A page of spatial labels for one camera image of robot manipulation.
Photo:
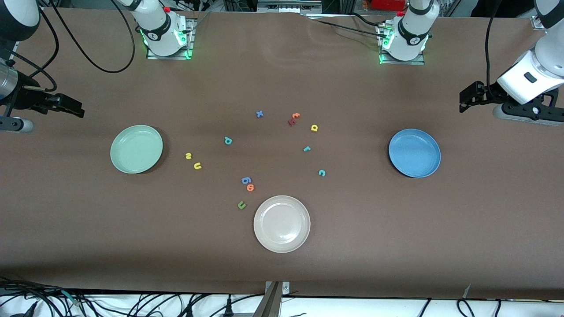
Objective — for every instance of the beige plate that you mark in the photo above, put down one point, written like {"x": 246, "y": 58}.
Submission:
{"x": 282, "y": 224}

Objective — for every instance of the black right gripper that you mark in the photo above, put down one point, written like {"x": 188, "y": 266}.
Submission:
{"x": 23, "y": 97}

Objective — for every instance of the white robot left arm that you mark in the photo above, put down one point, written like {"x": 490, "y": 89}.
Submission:
{"x": 410, "y": 35}

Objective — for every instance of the green plate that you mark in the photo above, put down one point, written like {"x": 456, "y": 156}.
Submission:
{"x": 136, "y": 149}

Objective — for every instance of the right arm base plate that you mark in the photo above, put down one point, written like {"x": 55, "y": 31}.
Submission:
{"x": 191, "y": 42}

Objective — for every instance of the blue plate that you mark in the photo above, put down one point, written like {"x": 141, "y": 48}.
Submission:
{"x": 414, "y": 153}

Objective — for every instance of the red box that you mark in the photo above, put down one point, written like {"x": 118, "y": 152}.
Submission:
{"x": 387, "y": 4}

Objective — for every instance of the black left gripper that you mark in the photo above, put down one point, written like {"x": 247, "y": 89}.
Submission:
{"x": 489, "y": 93}

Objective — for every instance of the teal letter p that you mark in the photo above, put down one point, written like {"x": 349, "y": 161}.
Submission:
{"x": 228, "y": 141}

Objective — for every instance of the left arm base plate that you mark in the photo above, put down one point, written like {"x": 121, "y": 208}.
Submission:
{"x": 418, "y": 62}

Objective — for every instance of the white paper scrap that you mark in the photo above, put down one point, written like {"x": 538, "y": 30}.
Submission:
{"x": 467, "y": 291}

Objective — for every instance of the aluminium frame corner bracket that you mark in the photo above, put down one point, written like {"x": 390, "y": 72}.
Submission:
{"x": 536, "y": 24}

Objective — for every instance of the green letter u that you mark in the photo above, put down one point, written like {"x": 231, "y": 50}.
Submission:
{"x": 241, "y": 204}

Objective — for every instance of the aluminium profile beam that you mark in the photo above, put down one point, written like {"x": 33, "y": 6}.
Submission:
{"x": 273, "y": 304}

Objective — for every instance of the brown table cover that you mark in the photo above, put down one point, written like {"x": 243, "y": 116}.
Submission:
{"x": 282, "y": 66}

